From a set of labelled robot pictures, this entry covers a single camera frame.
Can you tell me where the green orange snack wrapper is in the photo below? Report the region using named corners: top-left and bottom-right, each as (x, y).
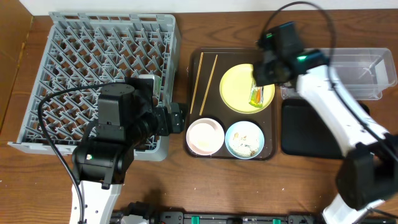
top-left (249, 81), bottom-right (264, 108)

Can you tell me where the wooden chopstick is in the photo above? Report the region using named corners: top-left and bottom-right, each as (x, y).
top-left (199, 54), bottom-right (218, 116)
top-left (190, 52), bottom-right (204, 114)

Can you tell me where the light blue bowl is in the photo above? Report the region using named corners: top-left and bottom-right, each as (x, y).
top-left (224, 121), bottom-right (265, 160)

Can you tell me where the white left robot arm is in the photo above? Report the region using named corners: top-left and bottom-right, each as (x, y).
top-left (70, 83), bottom-right (188, 223)

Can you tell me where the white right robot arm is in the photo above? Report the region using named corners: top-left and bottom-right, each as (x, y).
top-left (252, 22), bottom-right (397, 223)

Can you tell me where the clear plastic waste bin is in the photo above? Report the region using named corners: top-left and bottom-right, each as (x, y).
top-left (279, 47), bottom-right (398, 101)

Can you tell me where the black waste tray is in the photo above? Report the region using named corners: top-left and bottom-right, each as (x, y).
top-left (280, 98), bottom-right (371, 160)

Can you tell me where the grey dishwasher rack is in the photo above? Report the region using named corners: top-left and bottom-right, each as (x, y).
top-left (12, 12), bottom-right (180, 155)

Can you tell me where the pink small bowl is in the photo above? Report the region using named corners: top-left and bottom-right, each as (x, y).
top-left (186, 118), bottom-right (224, 156)

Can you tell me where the yellow round plate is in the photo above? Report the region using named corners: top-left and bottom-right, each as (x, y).
top-left (220, 63), bottom-right (275, 114)

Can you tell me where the dark brown serving tray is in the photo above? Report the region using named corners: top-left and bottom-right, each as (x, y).
top-left (187, 48), bottom-right (278, 161)

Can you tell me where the black equipment rail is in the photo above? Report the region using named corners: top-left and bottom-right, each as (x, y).
top-left (110, 202), bottom-right (398, 224)

